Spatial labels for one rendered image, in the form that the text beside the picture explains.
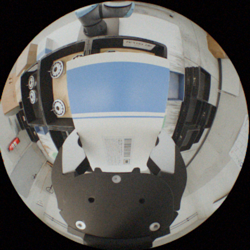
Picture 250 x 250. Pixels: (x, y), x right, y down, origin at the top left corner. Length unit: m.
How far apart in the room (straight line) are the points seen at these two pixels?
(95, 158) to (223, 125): 2.97
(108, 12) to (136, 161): 0.56
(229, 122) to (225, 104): 0.50
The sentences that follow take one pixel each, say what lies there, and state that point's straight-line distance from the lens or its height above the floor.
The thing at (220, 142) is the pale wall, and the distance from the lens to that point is 3.03.
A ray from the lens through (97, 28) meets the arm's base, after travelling 0.58.
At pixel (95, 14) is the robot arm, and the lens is 0.50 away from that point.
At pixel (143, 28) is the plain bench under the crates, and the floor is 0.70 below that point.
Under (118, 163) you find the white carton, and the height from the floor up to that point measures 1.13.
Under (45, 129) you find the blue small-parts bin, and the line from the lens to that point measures 0.95.
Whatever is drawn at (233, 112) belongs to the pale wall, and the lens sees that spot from 2.89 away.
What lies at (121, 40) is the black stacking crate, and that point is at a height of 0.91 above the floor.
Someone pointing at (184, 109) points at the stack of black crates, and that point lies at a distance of 1.19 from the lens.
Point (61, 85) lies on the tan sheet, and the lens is 0.51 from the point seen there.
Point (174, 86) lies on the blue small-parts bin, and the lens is 0.64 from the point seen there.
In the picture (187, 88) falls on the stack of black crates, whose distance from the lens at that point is 1.19.
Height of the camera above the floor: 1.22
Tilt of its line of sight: 61 degrees down
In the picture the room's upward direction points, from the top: 176 degrees clockwise
